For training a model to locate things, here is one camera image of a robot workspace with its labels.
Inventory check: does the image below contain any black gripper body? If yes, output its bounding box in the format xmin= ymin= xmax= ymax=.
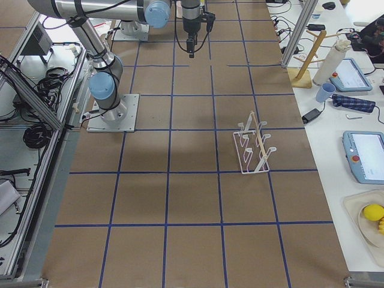
xmin=182 ymin=17 xmax=200 ymax=39

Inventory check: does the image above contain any blue cup on desk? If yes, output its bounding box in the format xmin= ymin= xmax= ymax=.
xmin=315 ymin=82 xmax=336 ymax=103

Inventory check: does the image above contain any wooden mug tree stand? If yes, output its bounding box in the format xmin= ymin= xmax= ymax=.
xmin=287 ymin=29 xmax=339 ymax=88

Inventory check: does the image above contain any black power adapter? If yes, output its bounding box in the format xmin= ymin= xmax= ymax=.
xmin=302 ymin=109 xmax=322 ymax=124

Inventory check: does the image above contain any blue teach pendant far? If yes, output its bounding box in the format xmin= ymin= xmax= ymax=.
xmin=329 ymin=58 xmax=372 ymax=92

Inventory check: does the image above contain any blue teach pendant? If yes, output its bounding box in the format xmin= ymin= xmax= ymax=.
xmin=343 ymin=131 xmax=383 ymax=185
xmin=329 ymin=58 xmax=372 ymax=92

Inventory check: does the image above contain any folded blue plaid umbrella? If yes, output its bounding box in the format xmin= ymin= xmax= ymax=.
xmin=331 ymin=94 xmax=376 ymax=113

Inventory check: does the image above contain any blue teach pendant near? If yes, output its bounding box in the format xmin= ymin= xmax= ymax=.
xmin=343 ymin=131 xmax=383 ymax=185

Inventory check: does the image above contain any cream tray on desk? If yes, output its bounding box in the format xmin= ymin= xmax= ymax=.
xmin=343 ymin=190 xmax=383 ymax=267

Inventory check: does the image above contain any yellow lemon toy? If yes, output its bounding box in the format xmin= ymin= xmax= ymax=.
xmin=362 ymin=203 xmax=384 ymax=221

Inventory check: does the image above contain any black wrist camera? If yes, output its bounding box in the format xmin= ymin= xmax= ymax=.
xmin=202 ymin=11 xmax=215 ymax=33

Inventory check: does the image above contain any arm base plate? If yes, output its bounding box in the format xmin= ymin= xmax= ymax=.
xmin=86 ymin=94 xmax=140 ymax=133
xmin=109 ymin=20 xmax=149 ymax=42

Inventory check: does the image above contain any white wire cup rack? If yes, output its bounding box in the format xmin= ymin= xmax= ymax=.
xmin=232 ymin=111 xmax=277 ymax=175

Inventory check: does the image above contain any aluminium frame post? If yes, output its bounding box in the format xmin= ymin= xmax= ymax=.
xmin=281 ymin=0 xmax=318 ymax=68

